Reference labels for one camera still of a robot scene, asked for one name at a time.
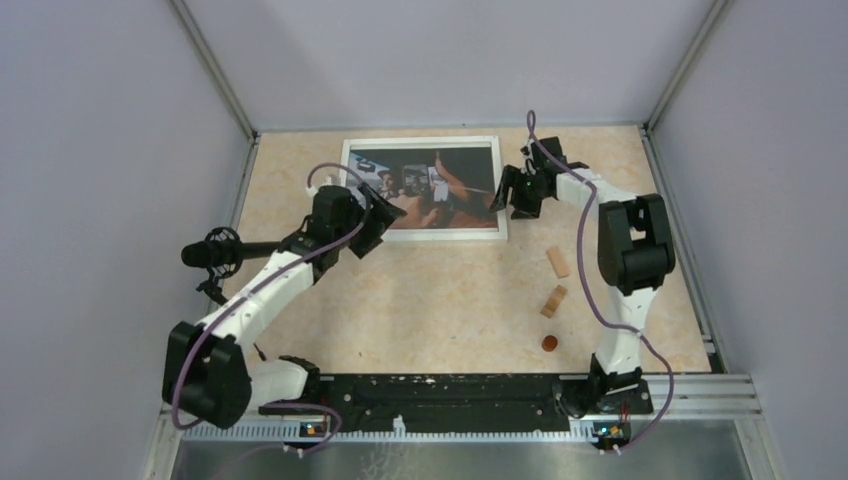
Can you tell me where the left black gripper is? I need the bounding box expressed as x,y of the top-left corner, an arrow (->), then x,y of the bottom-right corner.
333,181 -> 405,258

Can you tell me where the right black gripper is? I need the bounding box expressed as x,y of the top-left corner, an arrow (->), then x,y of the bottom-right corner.
489,165 -> 549,221

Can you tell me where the wooden picture frame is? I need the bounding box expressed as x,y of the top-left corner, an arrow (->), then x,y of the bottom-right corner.
340,135 -> 508,242

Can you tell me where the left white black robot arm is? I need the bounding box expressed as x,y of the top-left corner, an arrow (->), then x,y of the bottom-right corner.
161,182 -> 407,430

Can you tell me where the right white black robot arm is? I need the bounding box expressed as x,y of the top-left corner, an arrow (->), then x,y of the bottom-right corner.
490,137 -> 676,414

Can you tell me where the light wooden block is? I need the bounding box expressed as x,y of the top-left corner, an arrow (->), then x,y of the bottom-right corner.
546,246 -> 571,279

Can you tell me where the darker wooden block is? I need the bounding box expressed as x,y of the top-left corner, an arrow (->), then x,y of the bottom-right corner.
540,285 -> 568,318

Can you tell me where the black microphone on stand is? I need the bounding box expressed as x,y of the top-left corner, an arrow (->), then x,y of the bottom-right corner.
180,227 -> 279,305

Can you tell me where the small brown round disc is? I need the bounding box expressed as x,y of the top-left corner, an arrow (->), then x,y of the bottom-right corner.
541,335 -> 559,352

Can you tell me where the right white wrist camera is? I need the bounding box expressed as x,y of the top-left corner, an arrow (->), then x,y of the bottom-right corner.
519,140 -> 534,160

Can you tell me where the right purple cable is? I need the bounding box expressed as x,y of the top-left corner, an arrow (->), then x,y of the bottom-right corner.
525,109 -> 676,455

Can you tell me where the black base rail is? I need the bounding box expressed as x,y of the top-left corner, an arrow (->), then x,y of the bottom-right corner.
258,373 -> 654,434

